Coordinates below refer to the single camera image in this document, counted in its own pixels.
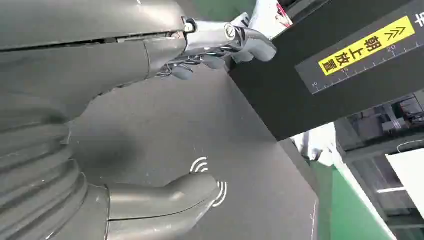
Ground white flat board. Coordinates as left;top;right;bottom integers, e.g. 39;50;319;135
385;148;424;220

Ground dark metal frame rack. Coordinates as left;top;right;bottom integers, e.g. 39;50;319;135
333;91;424;240

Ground ribbed grey left arm sleeve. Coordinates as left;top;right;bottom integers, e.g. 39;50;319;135
0;96;89;240

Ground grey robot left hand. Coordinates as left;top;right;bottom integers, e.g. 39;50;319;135
0;0;278;240

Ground black scanner box with ruler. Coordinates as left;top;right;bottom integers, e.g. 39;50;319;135
227;0;424;142

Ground white parcel bag red print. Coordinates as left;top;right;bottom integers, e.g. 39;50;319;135
247;0;294;41

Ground white crumpled bag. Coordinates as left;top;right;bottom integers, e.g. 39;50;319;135
290;122;339;168

